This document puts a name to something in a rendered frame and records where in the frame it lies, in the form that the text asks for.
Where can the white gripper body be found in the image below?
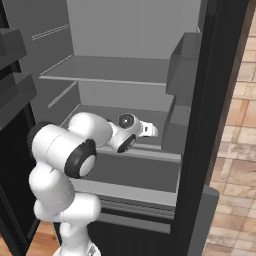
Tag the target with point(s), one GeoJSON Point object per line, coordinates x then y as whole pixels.
{"type": "Point", "coordinates": [152, 130]}

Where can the black fridge door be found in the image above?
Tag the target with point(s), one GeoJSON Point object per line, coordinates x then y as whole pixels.
{"type": "Point", "coordinates": [213, 83]}
{"type": "Point", "coordinates": [13, 166]}

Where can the grey fridge drawer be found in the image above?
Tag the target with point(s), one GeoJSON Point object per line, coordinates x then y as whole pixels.
{"type": "Point", "coordinates": [140, 173]}

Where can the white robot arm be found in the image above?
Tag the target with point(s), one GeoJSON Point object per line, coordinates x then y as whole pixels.
{"type": "Point", "coordinates": [56, 146]}

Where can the grey door bin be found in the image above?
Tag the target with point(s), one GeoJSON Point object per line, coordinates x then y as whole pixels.
{"type": "Point", "coordinates": [176, 133]}
{"type": "Point", "coordinates": [16, 100]}
{"type": "Point", "coordinates": [11, 46]}
{"type": "Point", "coordinates": [183, 73]}

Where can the black fridge with grey interior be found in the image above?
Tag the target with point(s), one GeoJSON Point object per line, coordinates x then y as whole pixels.
{"type": "Point", "coordinates": [133, 26]}

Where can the grey fridge shelf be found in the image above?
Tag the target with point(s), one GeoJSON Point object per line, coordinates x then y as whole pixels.
{"type": "Point", "coordinates": [151, 114]}
{"type": "Point", "coordinates": [106, 70]}

